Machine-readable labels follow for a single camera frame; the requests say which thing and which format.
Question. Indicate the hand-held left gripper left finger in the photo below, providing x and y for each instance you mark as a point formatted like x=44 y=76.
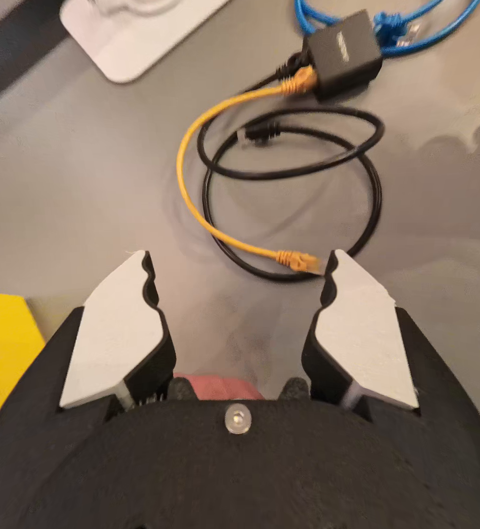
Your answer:
x=116 y=330

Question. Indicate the yellow flat object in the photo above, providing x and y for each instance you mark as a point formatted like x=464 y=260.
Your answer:
x=4 y=343

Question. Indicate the black network switch box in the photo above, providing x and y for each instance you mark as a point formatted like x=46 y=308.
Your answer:
x=343 y=58

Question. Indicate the white monitor stand base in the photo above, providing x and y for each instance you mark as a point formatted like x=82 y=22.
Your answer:
x=140 y=45

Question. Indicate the pink object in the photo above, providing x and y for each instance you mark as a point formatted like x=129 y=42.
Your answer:
x=223 y=388

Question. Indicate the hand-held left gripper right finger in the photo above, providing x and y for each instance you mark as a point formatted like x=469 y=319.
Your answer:
x=363 y=334

